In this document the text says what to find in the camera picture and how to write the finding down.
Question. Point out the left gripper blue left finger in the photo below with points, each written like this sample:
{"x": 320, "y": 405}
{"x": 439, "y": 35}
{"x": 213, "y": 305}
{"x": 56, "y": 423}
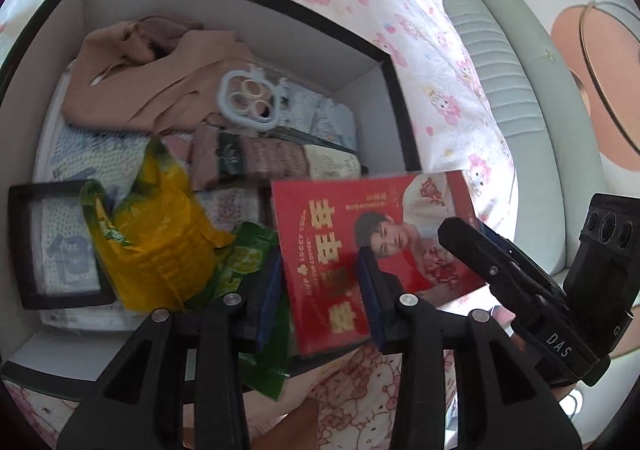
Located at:
{"x": 261, "y": 292}

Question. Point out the brown chocolate snack packet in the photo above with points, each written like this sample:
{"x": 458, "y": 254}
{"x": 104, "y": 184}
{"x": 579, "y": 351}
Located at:
{"x": 222, "y": 157}

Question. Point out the beige folded cloth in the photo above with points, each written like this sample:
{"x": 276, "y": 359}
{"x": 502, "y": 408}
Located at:
{"x": 150, "y": 76}

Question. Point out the green snack wrapper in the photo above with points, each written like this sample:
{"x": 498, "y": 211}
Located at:
{"x": 252, "y": 268}

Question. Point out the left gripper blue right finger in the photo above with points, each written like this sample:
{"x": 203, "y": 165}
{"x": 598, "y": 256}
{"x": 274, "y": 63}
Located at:
{"x": 380, "y": 292}

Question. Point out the black cardboard storage box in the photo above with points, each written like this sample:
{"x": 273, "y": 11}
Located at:
{"x": 61, "y": 352}

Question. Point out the grey padded headboard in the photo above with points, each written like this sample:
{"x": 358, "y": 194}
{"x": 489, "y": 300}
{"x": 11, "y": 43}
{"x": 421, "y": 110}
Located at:
{"x": 535, "y": 101}

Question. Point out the yellow snack bag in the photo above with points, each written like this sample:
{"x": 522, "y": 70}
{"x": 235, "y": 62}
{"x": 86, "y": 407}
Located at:
{"x": 158, "y": 248}

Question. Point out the clear cartoon phone case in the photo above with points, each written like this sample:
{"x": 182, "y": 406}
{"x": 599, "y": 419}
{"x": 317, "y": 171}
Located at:
{"x": 269, "y": 99}

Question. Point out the red poster card pack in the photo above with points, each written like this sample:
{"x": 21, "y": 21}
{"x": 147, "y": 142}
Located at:
{"x": 322, "y": 224}

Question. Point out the person right hand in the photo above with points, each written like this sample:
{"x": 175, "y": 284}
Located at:
{"x": 504, "y": 317}

